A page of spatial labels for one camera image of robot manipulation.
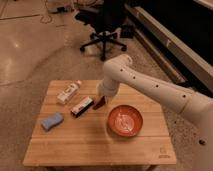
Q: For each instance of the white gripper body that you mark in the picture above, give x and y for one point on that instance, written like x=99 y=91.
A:
x=107 y=88

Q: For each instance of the black office chair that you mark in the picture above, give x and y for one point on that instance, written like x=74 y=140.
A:
x=105 y=19

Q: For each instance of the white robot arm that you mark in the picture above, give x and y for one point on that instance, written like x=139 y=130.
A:
x=195 y=107

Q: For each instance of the black box on floor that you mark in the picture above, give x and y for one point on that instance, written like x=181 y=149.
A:
x=127 y=31

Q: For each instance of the orange ceramic bowl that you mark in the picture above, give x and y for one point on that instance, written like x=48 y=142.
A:
x=125 y=121

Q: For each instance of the wooden table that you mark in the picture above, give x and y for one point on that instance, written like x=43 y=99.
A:
x=87 y=141

